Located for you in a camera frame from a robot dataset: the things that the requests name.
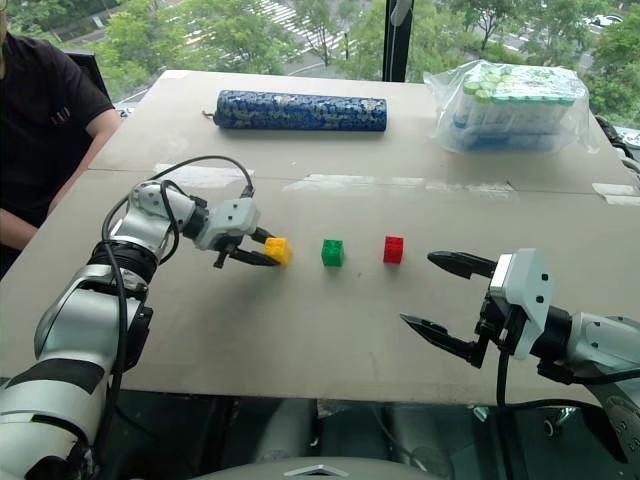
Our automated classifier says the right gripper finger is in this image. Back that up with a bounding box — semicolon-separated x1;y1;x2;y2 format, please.
427;250;499;280
399;313;484;369

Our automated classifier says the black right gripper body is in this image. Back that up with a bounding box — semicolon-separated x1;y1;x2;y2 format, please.
473;289;526;370

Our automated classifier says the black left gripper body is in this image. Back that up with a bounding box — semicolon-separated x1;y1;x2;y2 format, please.
213;226;265;269

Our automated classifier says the yellow building block cube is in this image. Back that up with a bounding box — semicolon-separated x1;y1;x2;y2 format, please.
263;236;294;267

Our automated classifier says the green building block cube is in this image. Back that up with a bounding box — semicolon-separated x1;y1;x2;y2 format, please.
320;238;346;268

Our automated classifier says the red building block cube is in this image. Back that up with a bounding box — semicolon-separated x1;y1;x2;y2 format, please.
382;235;406;265

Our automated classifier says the blue patterned fabric roll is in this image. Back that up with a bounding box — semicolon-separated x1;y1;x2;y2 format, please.
214;89;389;133

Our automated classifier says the plastic bag of bottles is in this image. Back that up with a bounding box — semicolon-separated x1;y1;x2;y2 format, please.
423;59;601;154

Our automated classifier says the grey robot torso top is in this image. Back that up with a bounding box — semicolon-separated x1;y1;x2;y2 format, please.
193;460;437;480

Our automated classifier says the black chair back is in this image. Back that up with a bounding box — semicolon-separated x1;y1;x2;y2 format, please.
64;49;114;107

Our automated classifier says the person in black shirt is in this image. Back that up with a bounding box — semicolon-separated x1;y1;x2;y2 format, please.
0;0;124;281

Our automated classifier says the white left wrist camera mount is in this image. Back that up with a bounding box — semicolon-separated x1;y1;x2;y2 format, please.
193;198;262;251

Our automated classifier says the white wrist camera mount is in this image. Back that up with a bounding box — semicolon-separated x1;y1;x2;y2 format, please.
488;248;555;361
193;198;262;251

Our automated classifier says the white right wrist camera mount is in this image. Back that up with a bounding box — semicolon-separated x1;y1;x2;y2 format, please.
488;248;555;361

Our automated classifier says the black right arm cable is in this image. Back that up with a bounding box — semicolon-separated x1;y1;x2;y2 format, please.
495;344;640;466

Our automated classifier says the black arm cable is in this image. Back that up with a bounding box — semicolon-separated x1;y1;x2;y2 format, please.
92;155;255;466
495;344;640;466

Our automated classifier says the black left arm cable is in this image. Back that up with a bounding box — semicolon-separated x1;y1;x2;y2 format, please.
92;155;255;466

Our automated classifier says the black and white cable bundle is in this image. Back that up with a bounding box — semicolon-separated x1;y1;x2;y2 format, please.
593;113;640;197

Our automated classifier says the black window frame post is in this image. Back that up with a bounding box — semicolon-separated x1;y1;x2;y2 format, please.
381;0;414;84

